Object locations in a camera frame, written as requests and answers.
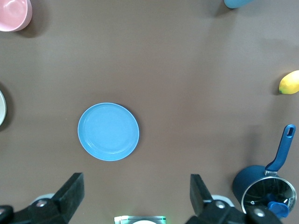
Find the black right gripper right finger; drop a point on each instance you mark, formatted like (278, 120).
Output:
(201, 196)

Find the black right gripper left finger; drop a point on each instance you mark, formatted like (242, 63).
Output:
(67, 196)

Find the blue plate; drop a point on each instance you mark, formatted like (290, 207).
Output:
(108, 131)

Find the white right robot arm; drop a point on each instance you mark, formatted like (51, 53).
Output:
(144, 222)

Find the blue saucepan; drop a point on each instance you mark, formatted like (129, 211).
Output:
(247, 179)

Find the glass lid with blue knob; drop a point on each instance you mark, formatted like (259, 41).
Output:
(261, 191)

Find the beige plate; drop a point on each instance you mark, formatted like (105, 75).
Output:
(2, 107)

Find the yellow lemon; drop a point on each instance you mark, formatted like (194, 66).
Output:
(289, 82)

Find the pink bowl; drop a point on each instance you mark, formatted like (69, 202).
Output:
(11, 14)

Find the blue cup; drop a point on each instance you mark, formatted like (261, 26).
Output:
(237, 2)

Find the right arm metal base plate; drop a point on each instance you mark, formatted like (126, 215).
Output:
(121, 219)

